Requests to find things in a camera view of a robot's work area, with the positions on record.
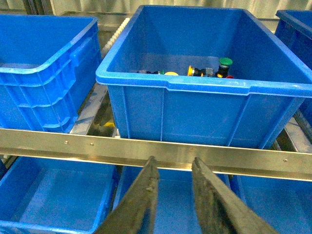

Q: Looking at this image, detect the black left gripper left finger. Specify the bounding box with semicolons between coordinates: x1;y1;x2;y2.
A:
94;156;159;234

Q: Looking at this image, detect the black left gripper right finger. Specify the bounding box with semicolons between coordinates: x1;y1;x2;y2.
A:
192;157;278;234

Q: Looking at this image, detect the yellow mushroom push button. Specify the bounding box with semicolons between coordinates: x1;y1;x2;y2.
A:
164;72;178;76

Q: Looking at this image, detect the blue bin with buttons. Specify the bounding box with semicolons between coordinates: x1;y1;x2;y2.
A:
96;5;312;149

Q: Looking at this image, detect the blue bin right of buttons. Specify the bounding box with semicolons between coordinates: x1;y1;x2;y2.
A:
274;9;312;120

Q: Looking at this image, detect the lower shelf blue bin middle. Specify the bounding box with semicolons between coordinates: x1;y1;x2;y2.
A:
112;166;231;234

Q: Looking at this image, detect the shelf blue bin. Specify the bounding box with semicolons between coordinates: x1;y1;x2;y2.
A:
112;166;231;234
0;157;117;234
230;175;312;234

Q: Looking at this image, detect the lower shelf blue bin right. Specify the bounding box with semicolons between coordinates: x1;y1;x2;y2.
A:
230;175;312;234

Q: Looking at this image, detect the lower shelf blue bin left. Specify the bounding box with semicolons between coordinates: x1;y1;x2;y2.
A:
0;157;117;234

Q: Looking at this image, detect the green push button upright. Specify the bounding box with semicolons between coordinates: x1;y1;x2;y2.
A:
215;58;233;78

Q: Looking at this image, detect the yellow push button lying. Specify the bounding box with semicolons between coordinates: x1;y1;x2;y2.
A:
187;65;215;77

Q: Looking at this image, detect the green push button lying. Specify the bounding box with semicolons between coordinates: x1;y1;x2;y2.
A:
137;70;165;75

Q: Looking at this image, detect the blue ribbed bin far left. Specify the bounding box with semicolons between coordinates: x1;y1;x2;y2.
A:
0;15;101;133

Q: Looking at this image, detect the steel shelf front rail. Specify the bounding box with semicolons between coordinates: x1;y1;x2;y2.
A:
0;129;312;181

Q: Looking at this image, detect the steel divider rail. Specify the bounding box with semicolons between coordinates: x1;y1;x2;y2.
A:
69;83;108;135

